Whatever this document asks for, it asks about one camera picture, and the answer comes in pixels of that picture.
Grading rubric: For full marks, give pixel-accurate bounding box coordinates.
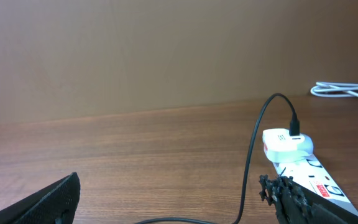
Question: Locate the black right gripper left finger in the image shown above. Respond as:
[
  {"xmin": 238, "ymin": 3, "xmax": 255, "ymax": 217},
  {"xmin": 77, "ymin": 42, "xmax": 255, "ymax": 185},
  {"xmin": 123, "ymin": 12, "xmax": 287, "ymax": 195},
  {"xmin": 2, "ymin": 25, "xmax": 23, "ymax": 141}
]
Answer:
[{"xmin": 0, "ymin": 172, "xmax": 80, "ymax": 224}]

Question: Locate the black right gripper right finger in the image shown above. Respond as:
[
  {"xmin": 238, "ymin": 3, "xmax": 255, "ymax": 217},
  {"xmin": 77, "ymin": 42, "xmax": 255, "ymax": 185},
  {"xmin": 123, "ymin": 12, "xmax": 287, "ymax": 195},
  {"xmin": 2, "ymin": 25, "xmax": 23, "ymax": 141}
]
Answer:
[{"xmin": 259, "ymin": 175, "xmax": 358, "ymax": 224}]

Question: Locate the white charger adapter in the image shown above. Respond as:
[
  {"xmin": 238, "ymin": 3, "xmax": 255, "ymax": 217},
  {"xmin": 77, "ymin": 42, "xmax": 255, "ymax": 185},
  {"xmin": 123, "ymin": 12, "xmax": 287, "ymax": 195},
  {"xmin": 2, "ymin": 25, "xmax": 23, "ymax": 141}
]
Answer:
[{"xmin": 262, "ymin": 128, "xmax": 314, "ymax": 163}]

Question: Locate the white power strip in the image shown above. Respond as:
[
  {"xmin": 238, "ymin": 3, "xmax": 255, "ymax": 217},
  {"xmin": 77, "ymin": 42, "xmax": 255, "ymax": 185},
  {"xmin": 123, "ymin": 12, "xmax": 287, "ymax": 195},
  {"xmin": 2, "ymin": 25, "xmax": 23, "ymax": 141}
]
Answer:
[{"xmin": 273, "ymin": 154, "xmax": 358, "ymax": 216}]

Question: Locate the black charging cable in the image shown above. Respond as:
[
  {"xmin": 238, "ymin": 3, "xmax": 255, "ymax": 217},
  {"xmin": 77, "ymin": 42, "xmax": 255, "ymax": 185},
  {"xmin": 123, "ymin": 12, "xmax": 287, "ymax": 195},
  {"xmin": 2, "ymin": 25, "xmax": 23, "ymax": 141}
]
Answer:
[{"xmin": 134, "ymin": 93, "xmax": 301, "ymax": 224}]

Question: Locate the white power strip cord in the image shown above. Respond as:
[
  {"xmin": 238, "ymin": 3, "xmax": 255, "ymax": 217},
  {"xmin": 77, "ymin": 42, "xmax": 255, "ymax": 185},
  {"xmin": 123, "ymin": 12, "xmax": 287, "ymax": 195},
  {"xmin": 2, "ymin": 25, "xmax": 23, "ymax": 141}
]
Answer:
[{"xmin": 310, "ymin": 82, "xmax": 358, "ymax": 105}]

